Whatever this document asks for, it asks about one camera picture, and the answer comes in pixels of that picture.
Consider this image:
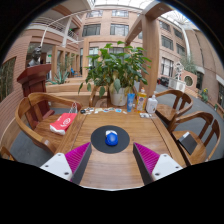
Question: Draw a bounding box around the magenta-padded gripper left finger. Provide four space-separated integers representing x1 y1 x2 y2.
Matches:
39 141 93 186

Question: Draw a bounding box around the dark grey notebook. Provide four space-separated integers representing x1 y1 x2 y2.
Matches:
178 131 199 156

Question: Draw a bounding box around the blue and white computer mouse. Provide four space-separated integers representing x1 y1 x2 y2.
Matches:
104 129 119 147

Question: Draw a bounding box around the yellow bottle with orange cap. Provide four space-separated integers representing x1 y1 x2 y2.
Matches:
135 87 148 114

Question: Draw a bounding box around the white pump bottle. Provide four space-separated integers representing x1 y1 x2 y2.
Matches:
145 94 159 115

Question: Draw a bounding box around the dark grey round mouse pad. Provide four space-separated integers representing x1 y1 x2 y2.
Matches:
90 124 131 155

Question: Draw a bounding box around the dark red wooden pedestal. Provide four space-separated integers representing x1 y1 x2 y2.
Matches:
16 63 53 121

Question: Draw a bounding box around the green plant in white pot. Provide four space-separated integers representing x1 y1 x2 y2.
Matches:
78 40 153 107

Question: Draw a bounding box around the spiky green agave plant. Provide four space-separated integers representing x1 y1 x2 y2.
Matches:
49 68 71 85

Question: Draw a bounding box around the blue squeeze tube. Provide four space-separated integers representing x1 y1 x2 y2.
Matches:
126 92 136 113

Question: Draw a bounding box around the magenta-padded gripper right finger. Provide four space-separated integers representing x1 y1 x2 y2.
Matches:
132 141 184 186

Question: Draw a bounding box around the red and white shopping bag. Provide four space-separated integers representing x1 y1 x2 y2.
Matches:
49 102 79 136

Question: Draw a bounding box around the dark bust statue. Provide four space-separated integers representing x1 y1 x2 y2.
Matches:
28 45 43 68

